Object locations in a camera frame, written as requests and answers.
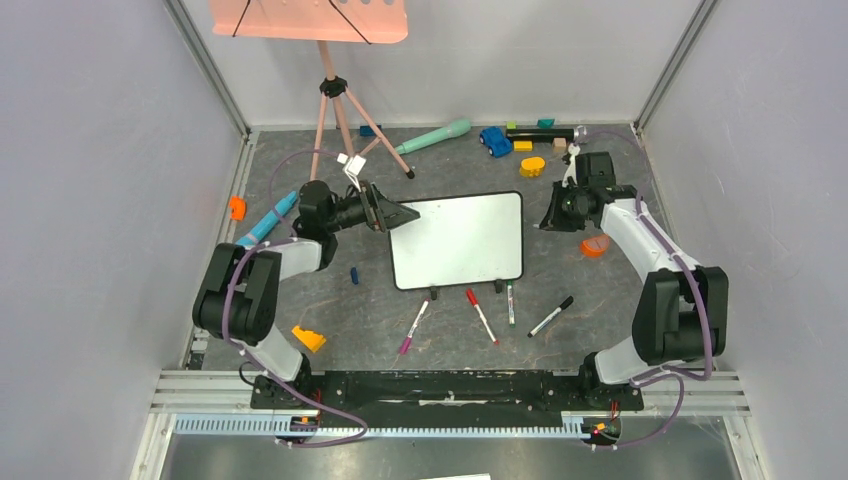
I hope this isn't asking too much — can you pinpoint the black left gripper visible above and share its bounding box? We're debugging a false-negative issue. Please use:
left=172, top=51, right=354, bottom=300
left=323, top=180, right=419, bottom=234

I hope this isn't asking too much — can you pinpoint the black framed whiteboard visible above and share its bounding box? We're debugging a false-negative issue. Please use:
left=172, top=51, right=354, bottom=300
left=389, top=190, right=525, bottom=291

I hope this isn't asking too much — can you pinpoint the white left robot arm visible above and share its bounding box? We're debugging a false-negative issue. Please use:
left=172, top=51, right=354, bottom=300
left=191, top=180, right=421, bottom=408

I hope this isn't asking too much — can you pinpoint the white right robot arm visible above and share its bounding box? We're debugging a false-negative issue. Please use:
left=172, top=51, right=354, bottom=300
left=539, top=152, right=729, bottom=408

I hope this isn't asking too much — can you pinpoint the green whiteboard marker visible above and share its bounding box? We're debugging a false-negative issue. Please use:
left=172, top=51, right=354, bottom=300
left=506, top=281, right=516, bottom=328

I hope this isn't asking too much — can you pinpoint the black whiteboard marker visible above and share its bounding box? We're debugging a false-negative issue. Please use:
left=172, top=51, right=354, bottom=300
left=527, top=296, right=574, bottom=338

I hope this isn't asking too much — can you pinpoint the red whiteboard marker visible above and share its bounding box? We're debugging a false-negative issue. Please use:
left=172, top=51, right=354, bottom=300
left=466, top=288, right=500, bottom=345

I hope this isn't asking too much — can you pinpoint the purple whiteboard marker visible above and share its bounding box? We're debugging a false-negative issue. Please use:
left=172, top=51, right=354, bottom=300
left=398, top=299, right=430, bottom=355

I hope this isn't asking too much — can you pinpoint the orange semicircle block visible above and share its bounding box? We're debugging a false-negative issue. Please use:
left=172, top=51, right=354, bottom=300
left=580, top=234, right=611, bottom=258

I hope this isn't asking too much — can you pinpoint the yellow oval block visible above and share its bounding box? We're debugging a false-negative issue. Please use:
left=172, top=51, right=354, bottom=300
left=519, top=156, right=546, bottom=178

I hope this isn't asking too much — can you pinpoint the beige wooden cube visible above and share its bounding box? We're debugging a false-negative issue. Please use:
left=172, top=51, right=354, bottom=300
left=551, top=137, right=569, bottom=155

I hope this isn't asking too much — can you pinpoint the yellow rectangular block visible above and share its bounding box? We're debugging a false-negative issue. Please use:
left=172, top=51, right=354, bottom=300
left=513, top=140, right=533, bottom=152

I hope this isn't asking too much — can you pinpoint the dark blue block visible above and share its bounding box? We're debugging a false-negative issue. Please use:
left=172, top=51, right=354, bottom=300
left=359, top=124, right=381, bottom=138

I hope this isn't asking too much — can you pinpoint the black silver microphone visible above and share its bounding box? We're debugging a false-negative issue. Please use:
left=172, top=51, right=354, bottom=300
left=505, top=125, right=587, bottom=143

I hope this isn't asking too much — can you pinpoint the teal block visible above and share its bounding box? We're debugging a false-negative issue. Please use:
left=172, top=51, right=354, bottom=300
left=536, top=118, right=555, bottom=129

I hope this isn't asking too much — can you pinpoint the blue toy car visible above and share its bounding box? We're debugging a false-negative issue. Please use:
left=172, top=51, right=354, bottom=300
left=479, top=126, right=513, bottom=158

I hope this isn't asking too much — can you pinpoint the mint green toy microphone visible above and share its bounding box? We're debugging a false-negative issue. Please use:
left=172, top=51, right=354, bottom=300
left=395, top=118, right=471, bottom=155

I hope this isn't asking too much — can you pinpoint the blue toy microphone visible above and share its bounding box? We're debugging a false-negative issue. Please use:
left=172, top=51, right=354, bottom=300
left=236, top=191, right=298, bottom=248

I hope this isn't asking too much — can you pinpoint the orange stair block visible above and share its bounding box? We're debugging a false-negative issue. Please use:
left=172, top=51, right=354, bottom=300
left=291, top=325, right=327, bottom=353

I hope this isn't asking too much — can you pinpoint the small orange block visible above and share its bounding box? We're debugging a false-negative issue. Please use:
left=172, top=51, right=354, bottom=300
left=228, top=196, right=247, bottom=222

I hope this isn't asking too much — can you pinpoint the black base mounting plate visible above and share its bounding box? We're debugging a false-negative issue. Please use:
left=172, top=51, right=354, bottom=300
left=250, top=370, right=644, bottom=430

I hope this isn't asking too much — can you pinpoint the pink music stand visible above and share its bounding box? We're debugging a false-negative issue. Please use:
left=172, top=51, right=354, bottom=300
left=208, top=0, right=415, bottom=180

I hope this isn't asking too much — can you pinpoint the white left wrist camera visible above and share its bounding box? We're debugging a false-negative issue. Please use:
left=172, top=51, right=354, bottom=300
left=336, top=153, right=367, bottom=192

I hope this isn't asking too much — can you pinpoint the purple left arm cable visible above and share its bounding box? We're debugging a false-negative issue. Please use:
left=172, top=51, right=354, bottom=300
left=220, top=148, right=371, bottom=452

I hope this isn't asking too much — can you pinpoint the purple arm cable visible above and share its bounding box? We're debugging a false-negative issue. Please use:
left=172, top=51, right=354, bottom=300
left=576, top=129, right=717, bottom=453
left=220, top=148, right=371, bottom=452

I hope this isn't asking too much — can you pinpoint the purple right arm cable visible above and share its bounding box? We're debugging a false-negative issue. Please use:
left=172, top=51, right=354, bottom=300
left=576, top=129, right=717, bottom=453

